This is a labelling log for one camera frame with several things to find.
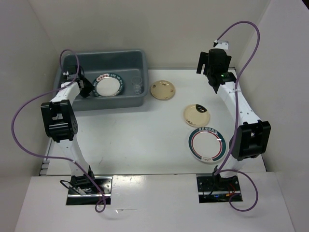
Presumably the large navy rimmed plate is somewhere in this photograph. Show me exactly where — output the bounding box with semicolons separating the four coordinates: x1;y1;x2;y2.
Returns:
93;73;124;97

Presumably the cream plate with calligraphy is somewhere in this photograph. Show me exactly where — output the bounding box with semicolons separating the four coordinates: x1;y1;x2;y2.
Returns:
150;80;176;101

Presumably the cream plate with dark patch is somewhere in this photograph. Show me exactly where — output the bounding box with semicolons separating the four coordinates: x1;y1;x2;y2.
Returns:
183;104;211;128

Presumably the clear cup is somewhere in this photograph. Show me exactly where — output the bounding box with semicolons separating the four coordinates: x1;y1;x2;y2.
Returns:
131;76;143;94

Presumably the large teal red rimmed plate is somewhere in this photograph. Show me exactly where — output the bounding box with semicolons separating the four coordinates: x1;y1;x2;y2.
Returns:
188;127;226;164

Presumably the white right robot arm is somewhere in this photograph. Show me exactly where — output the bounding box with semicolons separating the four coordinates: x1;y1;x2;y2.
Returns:
197;48;271;190

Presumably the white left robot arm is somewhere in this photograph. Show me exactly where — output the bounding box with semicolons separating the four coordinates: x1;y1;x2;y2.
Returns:
41;65;97;194

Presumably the grey plastic bin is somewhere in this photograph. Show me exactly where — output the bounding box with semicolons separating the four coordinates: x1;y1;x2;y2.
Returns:
54;49;149;111

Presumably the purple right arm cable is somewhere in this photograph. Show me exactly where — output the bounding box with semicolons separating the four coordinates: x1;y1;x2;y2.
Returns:
213;21;261;212

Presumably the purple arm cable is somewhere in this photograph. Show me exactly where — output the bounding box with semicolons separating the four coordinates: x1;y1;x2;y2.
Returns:
11;49;109;213
213;21;261;212

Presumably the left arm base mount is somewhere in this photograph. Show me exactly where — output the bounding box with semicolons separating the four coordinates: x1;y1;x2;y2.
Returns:
60;176;112;206

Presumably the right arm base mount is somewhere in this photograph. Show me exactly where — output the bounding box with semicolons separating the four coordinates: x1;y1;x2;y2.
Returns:
196;174;242;203

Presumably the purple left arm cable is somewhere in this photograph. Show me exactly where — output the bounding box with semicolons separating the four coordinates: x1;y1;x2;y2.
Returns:
11;49;109;213

